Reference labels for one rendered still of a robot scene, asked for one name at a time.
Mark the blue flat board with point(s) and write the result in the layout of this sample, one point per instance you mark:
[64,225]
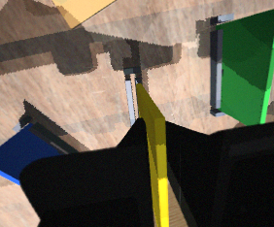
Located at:
[21,149]

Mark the green flat board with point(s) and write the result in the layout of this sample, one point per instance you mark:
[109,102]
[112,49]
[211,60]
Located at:
[248,67]

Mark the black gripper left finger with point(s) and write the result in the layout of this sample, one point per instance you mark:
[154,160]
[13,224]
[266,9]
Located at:
[92,176]

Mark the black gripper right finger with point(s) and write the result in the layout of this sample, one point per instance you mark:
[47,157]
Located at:
[199,166]

